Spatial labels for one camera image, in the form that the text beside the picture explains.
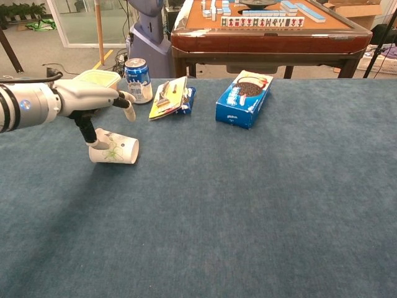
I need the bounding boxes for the blue white milk can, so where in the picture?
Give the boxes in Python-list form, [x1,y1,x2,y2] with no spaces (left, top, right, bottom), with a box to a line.
[124,58,153,105]

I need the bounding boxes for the blue cookie box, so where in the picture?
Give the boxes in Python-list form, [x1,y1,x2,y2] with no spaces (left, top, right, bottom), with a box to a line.
[215,70,274,130]

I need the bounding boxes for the scattered blue-backed tile cluster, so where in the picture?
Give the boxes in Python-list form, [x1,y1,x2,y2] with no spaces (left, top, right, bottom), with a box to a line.
[200,0,232,22]

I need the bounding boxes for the yellow snack packet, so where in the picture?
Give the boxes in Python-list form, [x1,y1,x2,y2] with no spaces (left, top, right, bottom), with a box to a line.
[148,76,189,121]

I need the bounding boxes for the row of potted plants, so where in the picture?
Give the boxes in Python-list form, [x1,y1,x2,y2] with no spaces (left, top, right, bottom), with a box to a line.
[0,2,47,23]

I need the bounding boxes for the short blue-backed tile stack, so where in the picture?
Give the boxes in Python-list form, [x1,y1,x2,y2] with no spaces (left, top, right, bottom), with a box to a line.
[280,0,299,13]

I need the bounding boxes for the row of upright mahjong tiles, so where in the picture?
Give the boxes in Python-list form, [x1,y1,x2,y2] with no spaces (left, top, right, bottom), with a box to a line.
[220,16,305,28]

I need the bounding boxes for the black floor cable bundle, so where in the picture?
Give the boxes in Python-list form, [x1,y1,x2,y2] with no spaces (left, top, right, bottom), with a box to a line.
[112,46,130,77]

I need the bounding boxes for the black slanted table leg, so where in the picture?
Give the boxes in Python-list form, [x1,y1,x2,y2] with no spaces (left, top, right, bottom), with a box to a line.
[0,26,24,74]

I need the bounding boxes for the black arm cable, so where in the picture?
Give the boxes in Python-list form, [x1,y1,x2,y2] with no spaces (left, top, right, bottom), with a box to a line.
[0,68,64,85]

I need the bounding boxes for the white plastic basket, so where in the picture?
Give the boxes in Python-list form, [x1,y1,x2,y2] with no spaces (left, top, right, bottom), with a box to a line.
[356,54,397,75]

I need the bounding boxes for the blue table mat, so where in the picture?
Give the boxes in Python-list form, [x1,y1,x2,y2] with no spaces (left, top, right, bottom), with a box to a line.
[0,77,397,298]

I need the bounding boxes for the grey-blue robot pedestal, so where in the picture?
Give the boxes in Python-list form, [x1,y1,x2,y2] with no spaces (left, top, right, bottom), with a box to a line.
[127,0,174,78]

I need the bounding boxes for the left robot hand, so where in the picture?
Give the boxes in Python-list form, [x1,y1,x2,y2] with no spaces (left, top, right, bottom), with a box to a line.
[52,77,137,150]

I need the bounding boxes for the brown mahjong table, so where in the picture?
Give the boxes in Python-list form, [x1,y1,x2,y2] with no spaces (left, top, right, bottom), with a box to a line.
[170,0,373,79]

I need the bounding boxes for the black round dish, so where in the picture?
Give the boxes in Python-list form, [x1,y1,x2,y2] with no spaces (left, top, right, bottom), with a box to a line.
[238,0,282,9]

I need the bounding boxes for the flat blue-backed tile row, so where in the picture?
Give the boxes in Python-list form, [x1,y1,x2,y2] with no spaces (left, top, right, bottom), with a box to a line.
[243,9,288,17]

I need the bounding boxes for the long blue-backed tile row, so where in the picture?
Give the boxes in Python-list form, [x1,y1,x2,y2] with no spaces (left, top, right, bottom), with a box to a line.
[296,2,326,23]

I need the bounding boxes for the cardboard box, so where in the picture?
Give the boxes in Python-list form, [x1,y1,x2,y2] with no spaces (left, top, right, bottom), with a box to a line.
[324,0,385,30]

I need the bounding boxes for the green bag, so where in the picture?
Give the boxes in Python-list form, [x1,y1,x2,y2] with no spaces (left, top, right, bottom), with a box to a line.
[25,18,57,32]

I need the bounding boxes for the cream plastic food container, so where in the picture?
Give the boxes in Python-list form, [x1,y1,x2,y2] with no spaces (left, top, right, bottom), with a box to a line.
[73,70,122,91]

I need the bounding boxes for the small blue snack packet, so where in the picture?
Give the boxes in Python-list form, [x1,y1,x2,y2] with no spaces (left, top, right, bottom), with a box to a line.
[176,86,197,115]

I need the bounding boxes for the wooden pole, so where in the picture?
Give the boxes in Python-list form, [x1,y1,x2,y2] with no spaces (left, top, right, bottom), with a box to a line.
[94,0,105,66]

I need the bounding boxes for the black tripod stand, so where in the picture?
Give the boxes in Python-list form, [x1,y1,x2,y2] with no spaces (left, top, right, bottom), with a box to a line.
[362,0,397,79]

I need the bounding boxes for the white paper cup green flower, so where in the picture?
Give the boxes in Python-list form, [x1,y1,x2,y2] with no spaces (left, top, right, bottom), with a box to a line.
[88,127,140,165]

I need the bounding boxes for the black bag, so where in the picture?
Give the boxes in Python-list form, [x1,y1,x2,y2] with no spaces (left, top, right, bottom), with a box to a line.
[370,24,397,46]

